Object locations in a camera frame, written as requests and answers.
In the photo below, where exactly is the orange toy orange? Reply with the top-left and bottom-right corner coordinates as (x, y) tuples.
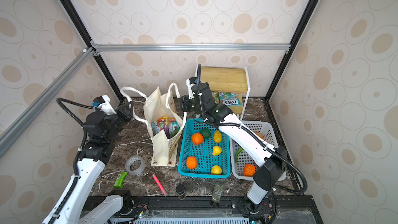
(191, 132), (205, 145)
(186, 156), (198, 170)

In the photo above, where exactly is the yellow toy fruit middle right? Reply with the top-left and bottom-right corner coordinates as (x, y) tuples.
(212, 146), (222, 156)

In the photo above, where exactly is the white plastic basket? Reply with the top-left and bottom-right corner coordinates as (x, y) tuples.
(230, 120), (279, 181)

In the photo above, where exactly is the yellow toy fruit top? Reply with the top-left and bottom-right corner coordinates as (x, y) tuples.
(213, 130), (222, 143)

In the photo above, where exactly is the green small package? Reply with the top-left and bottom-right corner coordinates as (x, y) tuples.
(113, 172), (128, 188)

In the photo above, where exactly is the black small jar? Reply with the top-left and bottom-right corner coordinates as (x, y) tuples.
(175, 184), (186, 200)

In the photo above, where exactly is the yellow toy fruit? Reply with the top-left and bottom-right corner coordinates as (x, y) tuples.
(212, 146), (222, 156)
(210, 165), (222, 175)
(213, 130), (222, 143)

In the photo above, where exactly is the orange upper toy orange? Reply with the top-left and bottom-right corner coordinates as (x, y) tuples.
(191, 132), (205, 145)

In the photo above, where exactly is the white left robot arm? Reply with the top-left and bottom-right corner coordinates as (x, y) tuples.
(43, 95), (134, 224)

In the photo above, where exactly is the green toy avocado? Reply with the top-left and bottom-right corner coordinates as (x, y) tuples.
(201, 128), (211, 140)

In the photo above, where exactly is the teal mint candy bag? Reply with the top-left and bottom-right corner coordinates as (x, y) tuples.
(151, 121), (170, 136)

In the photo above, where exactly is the white wooden shelf rack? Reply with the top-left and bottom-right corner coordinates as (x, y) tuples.
(201, 66), (251, 120)

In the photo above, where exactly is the brown toy potato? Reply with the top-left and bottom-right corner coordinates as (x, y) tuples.
(254, 131), (264, 140)

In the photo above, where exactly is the left aluminium frame bar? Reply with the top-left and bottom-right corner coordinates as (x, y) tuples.
(0, 46), (95, 159)

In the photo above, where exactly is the orange fruits candy bag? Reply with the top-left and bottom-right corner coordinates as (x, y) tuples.
(157, 117), (177, 125)

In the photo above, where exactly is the cream canvas grocery bag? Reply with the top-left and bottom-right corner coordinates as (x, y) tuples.
(120, 83), (187, 167)

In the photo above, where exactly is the teal Fox's candy bag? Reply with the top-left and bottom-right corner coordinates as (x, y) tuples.
(219, 92), (242, 107)

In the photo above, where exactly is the green lemon candy bag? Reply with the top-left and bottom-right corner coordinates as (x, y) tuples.
(211, 91), (220, 104)

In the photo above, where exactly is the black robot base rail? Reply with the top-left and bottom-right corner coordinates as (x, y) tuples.
(106, 196), (323, 224)

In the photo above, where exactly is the teal plastic basket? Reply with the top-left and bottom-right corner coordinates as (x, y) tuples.
(178, 119), (231, 179)

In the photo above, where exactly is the pink marker pen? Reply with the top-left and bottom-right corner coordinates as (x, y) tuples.
(152, 174), (167, 197)

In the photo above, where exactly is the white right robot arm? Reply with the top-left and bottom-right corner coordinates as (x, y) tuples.
(181, 76), (308, 208)

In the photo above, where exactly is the horizontal aluminium frame bar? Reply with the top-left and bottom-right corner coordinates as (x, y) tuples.
(94, 43), (290, 52)

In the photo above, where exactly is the small orange toy pumpkin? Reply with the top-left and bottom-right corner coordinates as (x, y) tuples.
(243, 163), (256, 177)

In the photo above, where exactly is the orange lower toy orange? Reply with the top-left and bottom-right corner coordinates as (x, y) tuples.
(186, 156), (198, 170)

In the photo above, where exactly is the yellow toy fruit bottom right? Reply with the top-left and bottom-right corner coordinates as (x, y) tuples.
(210, 165), (222, 175)

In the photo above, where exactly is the clear tape roll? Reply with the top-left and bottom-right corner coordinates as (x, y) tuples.
(125, 155), (146, 176)

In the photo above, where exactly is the clear spice jar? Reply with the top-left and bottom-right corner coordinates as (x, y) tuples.
(210, 181), (223, 207)

